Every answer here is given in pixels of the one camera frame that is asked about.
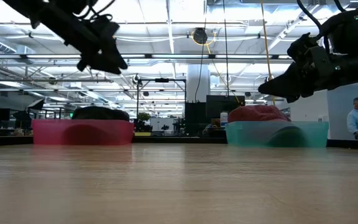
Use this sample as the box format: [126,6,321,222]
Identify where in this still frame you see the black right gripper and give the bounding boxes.
[257,32,336,104]

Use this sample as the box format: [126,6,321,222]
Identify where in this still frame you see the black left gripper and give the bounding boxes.
[58,14,129,75]

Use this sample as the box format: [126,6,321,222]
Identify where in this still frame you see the maroon baseball cap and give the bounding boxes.
[227,104,292,123]

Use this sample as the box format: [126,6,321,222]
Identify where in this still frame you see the dark grey baseball cap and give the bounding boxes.
[61,123,104,146]
[71,105,131,123]

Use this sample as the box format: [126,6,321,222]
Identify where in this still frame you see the long ceiling light strip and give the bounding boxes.
[0,88,260,94]
[0,53,293,60]

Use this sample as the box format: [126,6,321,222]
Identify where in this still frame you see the teal translucent plastic bin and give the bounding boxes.
[224,120,330,149]

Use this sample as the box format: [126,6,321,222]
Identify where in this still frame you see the small green plant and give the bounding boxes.
[137,112,152,123]

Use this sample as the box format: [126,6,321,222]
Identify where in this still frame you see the red translucent plastic bin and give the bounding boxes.
[31,119,135,146]

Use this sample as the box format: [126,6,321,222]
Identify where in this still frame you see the white building column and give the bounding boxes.
[186,63,211,103]

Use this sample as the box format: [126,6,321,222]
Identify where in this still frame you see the black box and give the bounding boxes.
[185,101,207,136]

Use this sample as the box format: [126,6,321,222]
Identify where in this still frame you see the yellow hanging cable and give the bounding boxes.
[260,0,277,106]

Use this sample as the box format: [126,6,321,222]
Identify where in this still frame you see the black gantry frame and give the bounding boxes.
[136,78,187,119]

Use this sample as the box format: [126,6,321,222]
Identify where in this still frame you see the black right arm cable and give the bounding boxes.
[296,0,326,32]

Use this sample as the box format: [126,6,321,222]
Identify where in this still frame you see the black hanging cable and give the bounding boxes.
[222,0,231,98]
[194,0,208,103]

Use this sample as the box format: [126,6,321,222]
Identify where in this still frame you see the black ceiling cord reel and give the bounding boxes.
[192,27,209,45]

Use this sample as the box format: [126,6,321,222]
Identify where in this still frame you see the black aluminium table frame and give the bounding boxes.
[0,135,358,151]

